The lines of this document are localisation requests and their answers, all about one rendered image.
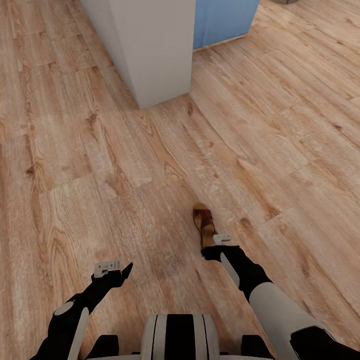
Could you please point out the sofa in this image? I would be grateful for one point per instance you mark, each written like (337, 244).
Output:
(221, 21)

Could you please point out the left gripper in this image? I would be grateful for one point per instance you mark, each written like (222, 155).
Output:
(113, 279)

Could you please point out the sandal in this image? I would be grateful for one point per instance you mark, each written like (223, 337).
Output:
(203, 220)

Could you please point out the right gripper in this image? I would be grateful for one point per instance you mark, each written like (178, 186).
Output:
(209, 252)

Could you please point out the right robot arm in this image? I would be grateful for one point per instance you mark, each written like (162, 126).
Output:
(293, 333)

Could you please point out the robot trunk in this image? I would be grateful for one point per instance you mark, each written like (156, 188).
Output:
(180, 337)

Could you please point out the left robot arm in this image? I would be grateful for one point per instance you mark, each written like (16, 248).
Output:
(68, 325)

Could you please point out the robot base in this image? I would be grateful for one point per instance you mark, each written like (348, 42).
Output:
(253, 347)

